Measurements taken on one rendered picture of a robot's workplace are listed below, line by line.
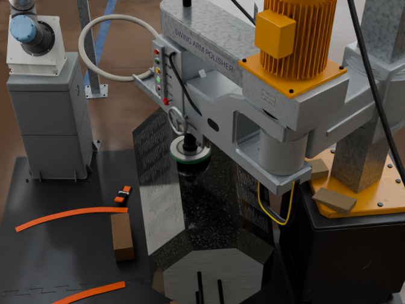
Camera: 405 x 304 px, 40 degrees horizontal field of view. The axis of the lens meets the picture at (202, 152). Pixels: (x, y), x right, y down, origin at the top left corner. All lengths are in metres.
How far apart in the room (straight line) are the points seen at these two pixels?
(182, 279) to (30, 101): 1.67
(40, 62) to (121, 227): 1.18
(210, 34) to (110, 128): 2.46
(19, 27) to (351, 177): 2.09
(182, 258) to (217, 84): 0.83
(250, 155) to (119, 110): 2.57
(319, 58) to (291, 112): 0.21
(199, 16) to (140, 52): 3.21
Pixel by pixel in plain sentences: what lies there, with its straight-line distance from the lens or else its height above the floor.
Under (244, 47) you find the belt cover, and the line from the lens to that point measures 2.19.
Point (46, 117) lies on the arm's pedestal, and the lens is 3.85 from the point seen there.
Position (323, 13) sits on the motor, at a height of 1.99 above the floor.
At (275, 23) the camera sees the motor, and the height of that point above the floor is 1.98.
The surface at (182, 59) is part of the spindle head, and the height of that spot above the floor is 1.53.
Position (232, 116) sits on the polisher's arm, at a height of 1.43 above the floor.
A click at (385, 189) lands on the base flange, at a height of 0.78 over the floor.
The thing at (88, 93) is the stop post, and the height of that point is 0.01.
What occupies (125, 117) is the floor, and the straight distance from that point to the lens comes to 4.71.
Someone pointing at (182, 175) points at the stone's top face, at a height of 0.85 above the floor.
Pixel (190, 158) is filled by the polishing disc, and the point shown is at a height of 0.91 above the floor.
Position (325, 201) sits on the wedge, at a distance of 2.87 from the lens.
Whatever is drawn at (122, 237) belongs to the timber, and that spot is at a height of 0.14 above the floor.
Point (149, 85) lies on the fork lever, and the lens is 3.08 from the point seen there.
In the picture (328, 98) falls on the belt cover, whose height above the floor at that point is 1.68.
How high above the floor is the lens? 2.81
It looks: 41 degrees down
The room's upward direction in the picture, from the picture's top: straight up
